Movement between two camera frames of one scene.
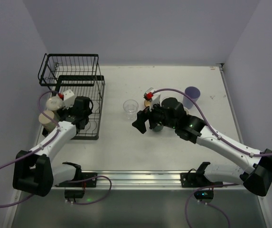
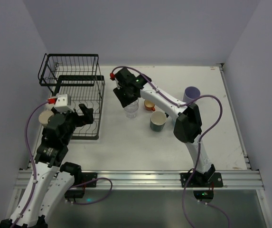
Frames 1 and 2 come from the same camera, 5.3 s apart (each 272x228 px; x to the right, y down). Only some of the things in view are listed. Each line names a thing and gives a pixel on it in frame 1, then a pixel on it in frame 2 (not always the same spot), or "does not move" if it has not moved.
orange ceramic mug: (146, 103) does not move
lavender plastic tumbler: (194, 93) does not move
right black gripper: (148, 118) to (125, 97)
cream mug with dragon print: (48, 124) does not move
